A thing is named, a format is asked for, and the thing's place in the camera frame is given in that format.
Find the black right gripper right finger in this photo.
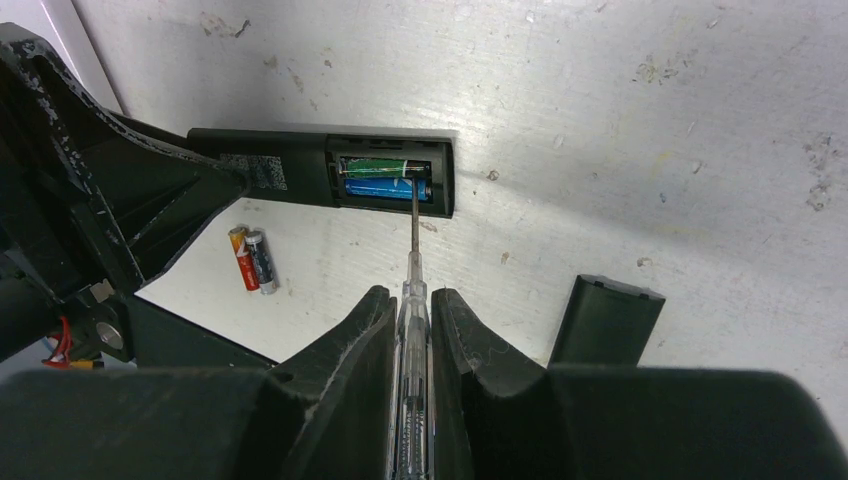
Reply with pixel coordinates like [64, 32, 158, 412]
[431, 289, 847, 479]

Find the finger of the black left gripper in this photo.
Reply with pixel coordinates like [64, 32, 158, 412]
[1, 23, 249, 299]

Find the red AAA battery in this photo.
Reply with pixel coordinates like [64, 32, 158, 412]
[228, 226, 260, 292]

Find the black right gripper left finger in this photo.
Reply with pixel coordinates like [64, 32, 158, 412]
[1, 286, 396, 479]

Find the blue AAA battery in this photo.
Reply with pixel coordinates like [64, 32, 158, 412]
[344, 178, 431, 202]

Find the black battery cover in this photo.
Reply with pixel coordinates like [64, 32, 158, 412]
[549, 275, 666, 367]

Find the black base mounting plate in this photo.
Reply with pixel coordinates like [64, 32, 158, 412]
[45, 296, 276, 370]

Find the black bar tool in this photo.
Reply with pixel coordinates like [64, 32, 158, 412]
[187, 128, 455, 218]

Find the black AAA battery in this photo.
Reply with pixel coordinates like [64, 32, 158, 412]
[245, 230, 277, 295]

